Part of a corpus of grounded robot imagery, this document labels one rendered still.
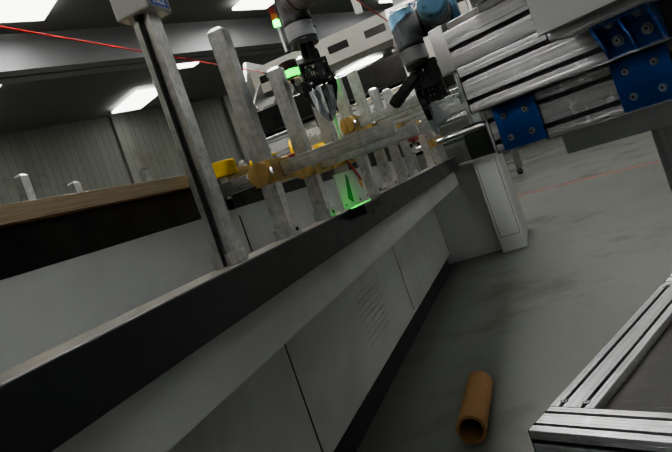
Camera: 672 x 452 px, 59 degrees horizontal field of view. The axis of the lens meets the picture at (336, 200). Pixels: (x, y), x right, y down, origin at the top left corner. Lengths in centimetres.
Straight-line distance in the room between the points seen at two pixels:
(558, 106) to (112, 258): 84
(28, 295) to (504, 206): 335
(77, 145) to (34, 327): 1168
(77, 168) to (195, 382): 1166
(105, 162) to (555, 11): 1203
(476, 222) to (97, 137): 975
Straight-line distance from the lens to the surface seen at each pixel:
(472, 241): 418
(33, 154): 1235
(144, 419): 82
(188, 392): 89
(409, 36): 172
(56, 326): 102
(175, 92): 106
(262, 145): 127
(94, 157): 1267
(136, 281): 117
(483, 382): 192
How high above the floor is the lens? 77
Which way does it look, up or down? 1 degrees down
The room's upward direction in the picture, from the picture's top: 19 degrees counter-clockwise
